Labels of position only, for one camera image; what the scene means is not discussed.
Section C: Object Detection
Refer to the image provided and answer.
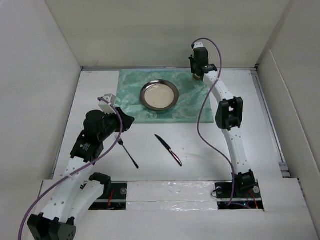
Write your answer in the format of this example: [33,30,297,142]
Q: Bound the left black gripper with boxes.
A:
[98,107,134,141]

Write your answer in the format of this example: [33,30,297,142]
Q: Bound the metal cup with white band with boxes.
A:
[192,74,203,81]

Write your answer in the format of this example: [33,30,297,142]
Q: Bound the black metal fork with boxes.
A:
[117,138,140,169]

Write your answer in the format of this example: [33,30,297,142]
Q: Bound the green patterned cloth placemat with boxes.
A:
[115,70,209,124]

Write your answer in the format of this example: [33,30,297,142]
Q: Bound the round plate with dark rim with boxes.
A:
[139,79,180,111]

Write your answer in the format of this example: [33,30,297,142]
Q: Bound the black handled table knife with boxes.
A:
[155,134,183,167]

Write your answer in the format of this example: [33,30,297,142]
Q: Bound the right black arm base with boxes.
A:
[211,181,264,210]

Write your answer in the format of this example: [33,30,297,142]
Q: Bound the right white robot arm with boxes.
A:
[189,42,256,197]

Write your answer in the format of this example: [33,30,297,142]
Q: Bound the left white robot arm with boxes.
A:
[27,107,135,240]

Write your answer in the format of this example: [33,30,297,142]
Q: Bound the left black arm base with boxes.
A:
[89,181,128,211]

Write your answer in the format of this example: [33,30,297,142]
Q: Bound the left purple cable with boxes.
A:
[17,97,124,240]

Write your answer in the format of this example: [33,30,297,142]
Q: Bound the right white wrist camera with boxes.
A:
[191,40,205,50]

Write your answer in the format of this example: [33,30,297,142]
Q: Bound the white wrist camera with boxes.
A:
[191,40,205,50]
[98,93,116,115]

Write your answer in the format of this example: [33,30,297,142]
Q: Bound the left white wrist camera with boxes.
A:
[98,93,116,115]

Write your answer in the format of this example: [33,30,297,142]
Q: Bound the aluminium table edge rail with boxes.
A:
[250,68,292,179]

